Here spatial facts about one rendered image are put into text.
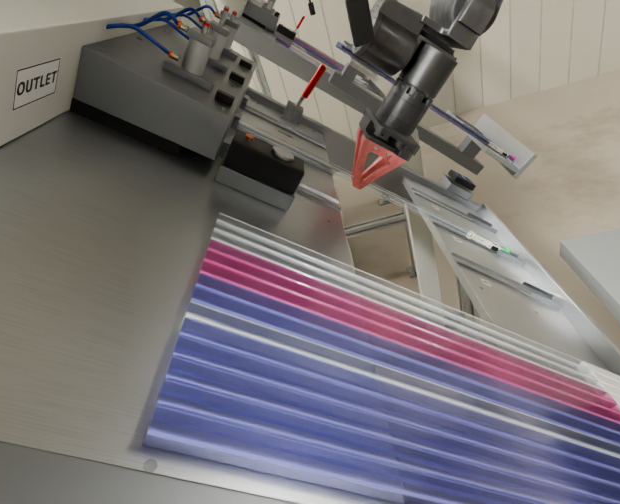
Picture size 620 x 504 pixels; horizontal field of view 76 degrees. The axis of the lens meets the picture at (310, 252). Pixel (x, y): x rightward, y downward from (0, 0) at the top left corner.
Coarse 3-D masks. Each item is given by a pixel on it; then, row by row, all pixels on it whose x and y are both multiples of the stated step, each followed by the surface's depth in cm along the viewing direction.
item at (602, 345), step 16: (480, 208) 84; (496, 224) 78; (512, 240) 72; (528, 256) 68; (528, 272) 66; (544, 272) 63; (544, 288) 62; (560, 288) 60; (576, 304) 57; (576, 320) 56; (592, 320) 54; (592, 336) 53; (608, 352) 50
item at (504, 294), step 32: (416, 192) 74; (480, 224) 76; (448, 256) 56; (480, 256) 61; (512, 256) 67; (480, 288) 50; (512, 288) 56; (512, 320) 47; (544, 320) 52; (576, 352) 49
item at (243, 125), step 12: (240, 120) 54; (252, 132) 54; (264, 132) 55; (276, 144) 55; (288, 144) 56; (300, 156) 56; (312, 156) 57; (324, 168) 58; (336, 168) 58; (348, 180) 59; (372, 192) 60; (384, 192) 60; (396, 204) 61; (408, 204) 61; (432, 216) 63; (456, 228) 64
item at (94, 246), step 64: (64, 128) 34; (0, 192) 24; (64, 192) 27; (128, 192) 31; (192, 192) 35; (320, 192) 50; (0, 256) 21; (64, 256) 23; (128, 256) 25; (192, 256) 28; (0, 320) 18; (64, 320) 20; (128, 320) 22; (0, 384) 16; (64, 384) 17; (128, 384) 19; (64, 448) 16; (128, 448) 17
